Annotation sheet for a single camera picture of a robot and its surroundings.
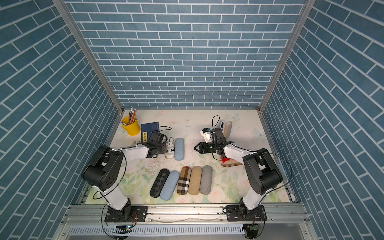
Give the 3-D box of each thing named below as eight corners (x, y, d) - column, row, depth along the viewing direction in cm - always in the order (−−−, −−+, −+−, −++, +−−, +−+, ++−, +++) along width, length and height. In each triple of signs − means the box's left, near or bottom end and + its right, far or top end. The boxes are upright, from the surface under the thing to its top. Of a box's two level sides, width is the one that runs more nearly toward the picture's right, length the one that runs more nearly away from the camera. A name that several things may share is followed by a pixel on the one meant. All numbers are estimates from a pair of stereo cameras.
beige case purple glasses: (187, 194, 81) (187, 192, 79) (191, 167, 91) (191, 165, 89) (199, 196, 81) (199, 194, 78) (202, 169, 91) (202, 166, 88)
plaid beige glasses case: (175, 194, 82) (175, 192, 79) (181, 168, 91) (181, 165, 89) (187, 195, 81) (187, 194, 78) (192, 169, 91) (192, 167, 88)
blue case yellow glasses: (174, 160, 95) (173, 158, 92) (175, 140, 105) (174, 137, 102) (184, 160, 95) (184, 158, 93) (184, 139, 105) (183, 137, 103)
